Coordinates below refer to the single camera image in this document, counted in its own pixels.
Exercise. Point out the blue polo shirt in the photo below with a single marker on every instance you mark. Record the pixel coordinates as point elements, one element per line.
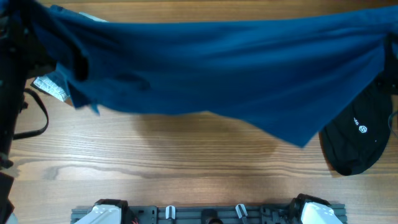
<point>288,77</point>

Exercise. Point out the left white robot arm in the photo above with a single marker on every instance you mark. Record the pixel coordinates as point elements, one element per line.
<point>23,56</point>

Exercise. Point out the folded light grey garment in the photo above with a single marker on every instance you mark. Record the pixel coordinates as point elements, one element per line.
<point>53,87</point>

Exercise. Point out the black garment with white logo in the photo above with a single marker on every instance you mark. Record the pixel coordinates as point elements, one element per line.
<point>355,140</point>

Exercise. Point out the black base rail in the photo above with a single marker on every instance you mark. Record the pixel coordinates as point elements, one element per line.
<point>264,214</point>

